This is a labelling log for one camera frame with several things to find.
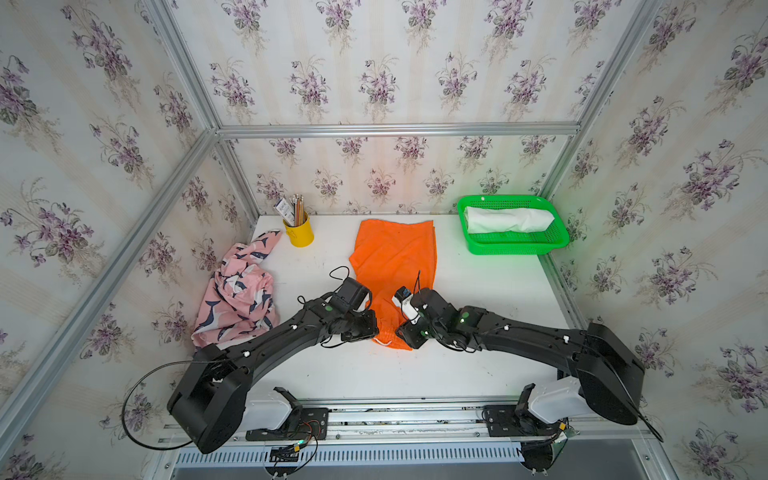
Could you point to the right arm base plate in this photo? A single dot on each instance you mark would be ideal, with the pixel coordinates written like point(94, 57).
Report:
point(509, 421)

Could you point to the orange cloth garment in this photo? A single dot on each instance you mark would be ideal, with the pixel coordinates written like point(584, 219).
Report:
point(388, 256)

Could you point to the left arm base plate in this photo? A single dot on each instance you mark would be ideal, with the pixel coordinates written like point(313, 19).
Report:
point(301, 424)

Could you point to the yellow pencil cup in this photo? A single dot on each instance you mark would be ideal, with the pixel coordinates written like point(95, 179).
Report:
point(300, 236)

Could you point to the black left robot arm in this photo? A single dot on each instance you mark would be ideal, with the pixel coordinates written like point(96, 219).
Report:
point(209, 402)

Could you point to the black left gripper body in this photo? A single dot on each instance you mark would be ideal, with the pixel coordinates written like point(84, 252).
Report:
point(359, 326)

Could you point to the green plastic basket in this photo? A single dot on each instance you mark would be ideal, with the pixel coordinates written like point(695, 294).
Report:
point(507, 242)

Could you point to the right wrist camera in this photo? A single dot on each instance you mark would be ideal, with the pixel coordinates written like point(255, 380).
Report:
point(402, 301)

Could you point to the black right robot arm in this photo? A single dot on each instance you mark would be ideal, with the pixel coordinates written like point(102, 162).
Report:
point(601, 373)

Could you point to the wooden pencils bundle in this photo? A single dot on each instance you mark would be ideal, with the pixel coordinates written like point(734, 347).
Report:
point(299, 211)

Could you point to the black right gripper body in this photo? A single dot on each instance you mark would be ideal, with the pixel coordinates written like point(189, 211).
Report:
point(417, 335)

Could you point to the white shorts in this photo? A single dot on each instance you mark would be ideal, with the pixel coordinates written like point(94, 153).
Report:
point(515, 220)

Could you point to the pink patterned garment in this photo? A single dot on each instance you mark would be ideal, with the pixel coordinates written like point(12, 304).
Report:
point(238, 304)

